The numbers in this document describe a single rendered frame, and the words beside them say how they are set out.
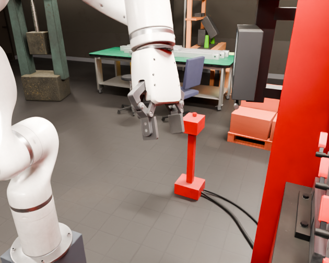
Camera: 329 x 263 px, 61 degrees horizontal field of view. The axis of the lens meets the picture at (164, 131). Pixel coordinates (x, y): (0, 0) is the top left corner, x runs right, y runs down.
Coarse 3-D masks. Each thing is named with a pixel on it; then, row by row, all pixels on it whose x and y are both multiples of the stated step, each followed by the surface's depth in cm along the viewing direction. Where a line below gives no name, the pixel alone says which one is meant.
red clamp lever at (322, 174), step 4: (324, 160) 82; (328, 160) 82; (320, 164) 82; (324, 164) 81; (328, 164) 81; (320, 168) 81; (324, 168) 81; (320, 172) 80; (324, 172) 80; (320, 176) 80; (324, 176) 80; (320, 180) 80; (324, 180) 80; (316, 184) 79; (320, 184) 79; (324, 184) 79; (320, 188) 79; (324, 188) 78; (328, 188) 78
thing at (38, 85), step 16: (16, 0) 488; (32, 0) 487; (48, 0) 477; (16, 16) 492; (32, 16) 498; (48, 16) 488; (16, 32) 504; (32, 32) 502; (48, 32) 500; (16, 48) 516; (32, 48) 512; (48, 48) 519; (64, 48) 529; (32, 64) 542; (64, 64) 530; (32, 80) 523; (48, 80) 520; (64, 80) 549; (32, 96) 536; (48, 96) 534; (64, 96) 551
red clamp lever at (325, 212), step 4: (324, 196) 66; (328, 196) 66; (324, 200) 65; (328, 200) 65; (320, 204) 66; (324, 204) 65; (328, 204) 65; (320, 208) 65; (324, 208) 65; (328, 208) 64; (320, 212) 65; (324, 212) 64; (328, 212) 64; (320, 216) 64; (324, 216) 64; (328, 216) 64; (320, 220) 64; (324, 220) 64; (328, 220) 64; (320, 224) 64; (324, 224) 64; (316, 228) 64; (320, 228) 63; (324, 228) 63; (316, 232) 63; (320, 232) 63; (324, 232) 62; (328, 232) 62; (320, 236) 63; (324, 236) 62; (328, 236) 62
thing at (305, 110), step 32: (320, 0) 112; (320, 32) 116; (288, 64) 126; (320, 64) 120; (288, 96) 131; (320, 96) 125; (288, 128) 137; (320, 128) 130; (288, 160) 143; (320, 160) 136; (256, 256) 175
